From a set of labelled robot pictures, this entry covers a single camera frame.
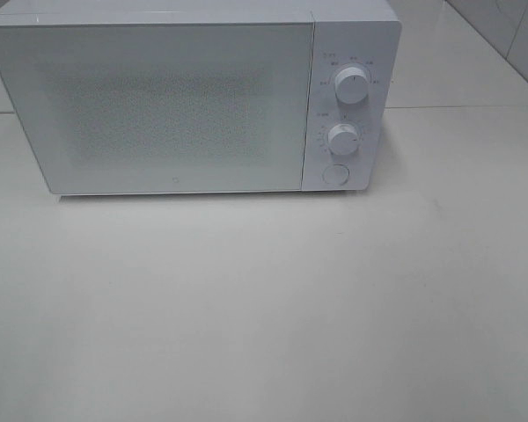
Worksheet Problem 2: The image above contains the round white door release button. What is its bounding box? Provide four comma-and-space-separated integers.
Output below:
322, 164, 350, 186

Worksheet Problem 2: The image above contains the white timer knob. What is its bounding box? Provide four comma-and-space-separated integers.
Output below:
326, 124, 360, 156

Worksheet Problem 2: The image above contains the white microwave door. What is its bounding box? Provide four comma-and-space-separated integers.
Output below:
0, 23, 312, 195

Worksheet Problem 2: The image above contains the upper white power knob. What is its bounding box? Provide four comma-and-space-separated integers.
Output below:
334, 64, 370, 105

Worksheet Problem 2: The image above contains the white microwave oven body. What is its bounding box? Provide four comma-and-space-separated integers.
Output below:
0, 1, 402, 194

